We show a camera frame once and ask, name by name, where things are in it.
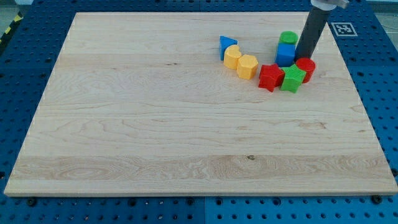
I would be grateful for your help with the blue cube block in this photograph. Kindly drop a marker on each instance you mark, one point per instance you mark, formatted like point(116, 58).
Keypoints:
point(285, 55)

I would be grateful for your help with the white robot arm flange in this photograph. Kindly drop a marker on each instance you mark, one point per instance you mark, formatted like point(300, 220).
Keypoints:
point(328, 5)

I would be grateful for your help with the light wooden board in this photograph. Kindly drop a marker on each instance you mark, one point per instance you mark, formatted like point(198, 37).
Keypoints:
point(139, 104)

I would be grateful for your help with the yellow heart block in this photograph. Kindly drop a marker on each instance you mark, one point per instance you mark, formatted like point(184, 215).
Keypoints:
point(231, 56)

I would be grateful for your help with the yellow hexagon block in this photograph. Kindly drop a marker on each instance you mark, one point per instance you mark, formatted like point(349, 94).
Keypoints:
point(247, 67)

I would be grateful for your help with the blue triangle block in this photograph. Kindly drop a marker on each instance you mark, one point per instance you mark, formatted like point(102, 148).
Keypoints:
point(224, 43)

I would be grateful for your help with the red star block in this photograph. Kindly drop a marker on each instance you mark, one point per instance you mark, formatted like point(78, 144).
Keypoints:
point(270, 77)

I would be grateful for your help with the green star block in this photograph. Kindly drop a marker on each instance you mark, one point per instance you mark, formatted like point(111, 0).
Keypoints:
point(293, 78)

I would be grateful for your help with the green cylinder block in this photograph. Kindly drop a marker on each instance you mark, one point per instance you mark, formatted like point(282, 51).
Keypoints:
point(288, 37)

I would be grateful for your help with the red cylinder block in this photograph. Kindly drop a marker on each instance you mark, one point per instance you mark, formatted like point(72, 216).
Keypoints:
point(307, 65)

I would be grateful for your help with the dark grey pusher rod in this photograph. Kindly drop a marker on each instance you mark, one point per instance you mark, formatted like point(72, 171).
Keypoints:
point(311, 33)

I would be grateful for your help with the white fiducial marker tag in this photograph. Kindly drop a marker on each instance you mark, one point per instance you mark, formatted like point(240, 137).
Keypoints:
point(344, 29)

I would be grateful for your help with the black bolt front left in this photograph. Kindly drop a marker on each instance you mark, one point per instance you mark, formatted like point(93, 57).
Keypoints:
point(31, 202)

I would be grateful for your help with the black bolt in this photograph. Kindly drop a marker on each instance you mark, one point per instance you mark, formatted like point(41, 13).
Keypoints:
point(31, 202)
point(376, 199)

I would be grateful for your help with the black bolt front right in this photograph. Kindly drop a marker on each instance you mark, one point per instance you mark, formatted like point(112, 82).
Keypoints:
point(376, 199)

